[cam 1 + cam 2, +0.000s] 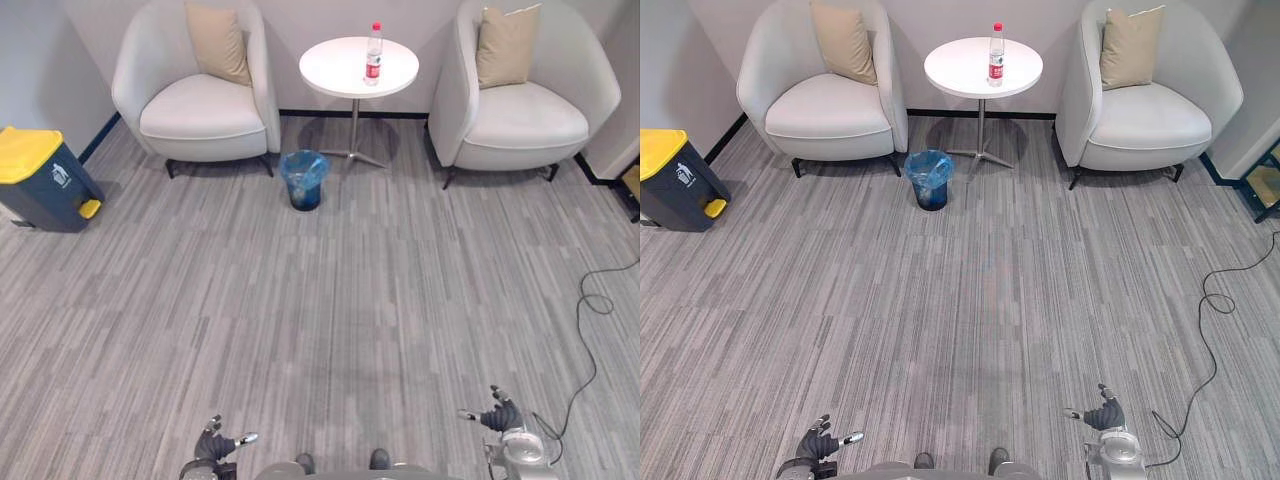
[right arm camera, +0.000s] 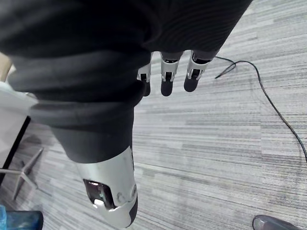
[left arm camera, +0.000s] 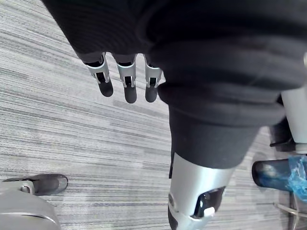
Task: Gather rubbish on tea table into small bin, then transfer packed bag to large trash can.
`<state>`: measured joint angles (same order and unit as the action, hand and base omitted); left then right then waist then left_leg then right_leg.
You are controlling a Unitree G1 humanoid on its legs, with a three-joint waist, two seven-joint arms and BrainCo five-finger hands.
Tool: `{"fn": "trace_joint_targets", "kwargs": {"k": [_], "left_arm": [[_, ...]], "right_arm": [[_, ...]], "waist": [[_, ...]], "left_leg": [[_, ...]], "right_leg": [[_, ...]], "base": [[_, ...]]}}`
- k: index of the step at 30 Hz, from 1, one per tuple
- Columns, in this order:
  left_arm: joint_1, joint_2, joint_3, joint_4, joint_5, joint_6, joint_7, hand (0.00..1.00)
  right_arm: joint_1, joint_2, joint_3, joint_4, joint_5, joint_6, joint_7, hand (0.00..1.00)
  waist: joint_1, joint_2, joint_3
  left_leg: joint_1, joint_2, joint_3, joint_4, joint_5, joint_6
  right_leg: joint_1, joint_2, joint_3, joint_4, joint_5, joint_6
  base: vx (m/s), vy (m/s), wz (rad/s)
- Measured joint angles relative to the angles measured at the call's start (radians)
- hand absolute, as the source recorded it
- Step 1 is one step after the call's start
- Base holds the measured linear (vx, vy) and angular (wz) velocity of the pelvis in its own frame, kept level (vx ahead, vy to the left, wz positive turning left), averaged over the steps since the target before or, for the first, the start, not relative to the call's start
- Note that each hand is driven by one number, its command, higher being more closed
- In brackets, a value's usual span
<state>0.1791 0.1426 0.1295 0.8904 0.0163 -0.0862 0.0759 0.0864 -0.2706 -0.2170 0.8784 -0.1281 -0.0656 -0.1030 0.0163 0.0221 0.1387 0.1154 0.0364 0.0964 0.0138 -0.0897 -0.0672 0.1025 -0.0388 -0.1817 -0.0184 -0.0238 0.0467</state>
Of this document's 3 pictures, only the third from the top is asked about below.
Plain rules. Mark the clear plastic strip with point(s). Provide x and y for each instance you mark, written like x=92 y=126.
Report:
x=286 y=209

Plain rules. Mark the blue plastic shoe cover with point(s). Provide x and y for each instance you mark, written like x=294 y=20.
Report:
x=298 y=172

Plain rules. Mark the silver robot leg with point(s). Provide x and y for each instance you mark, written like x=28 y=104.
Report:
x=26 y=208
x=296 y=112

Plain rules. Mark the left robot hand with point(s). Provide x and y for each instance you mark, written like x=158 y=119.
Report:
x=204 y=72

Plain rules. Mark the dark robot foot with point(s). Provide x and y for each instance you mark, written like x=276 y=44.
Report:
x=271 y=173
x=49 y=183

